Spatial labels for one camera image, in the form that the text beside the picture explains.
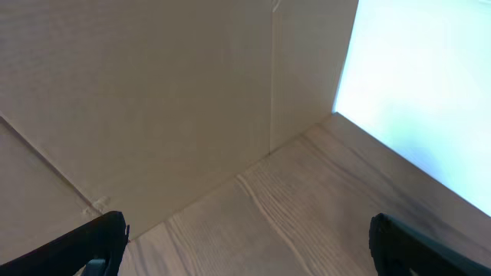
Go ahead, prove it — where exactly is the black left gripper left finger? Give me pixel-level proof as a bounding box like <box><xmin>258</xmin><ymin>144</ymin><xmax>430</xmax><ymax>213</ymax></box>
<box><xmin>1</xmin><ymin>211</ymin><xmax>130</xmax><ymax>276</ymax></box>

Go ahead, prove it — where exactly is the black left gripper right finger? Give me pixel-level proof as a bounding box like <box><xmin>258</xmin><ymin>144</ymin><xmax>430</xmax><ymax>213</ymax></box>
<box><xmin>369</xmin><ymin>213</ymin><xmax>490</xmax><ymax>276</ymax></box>

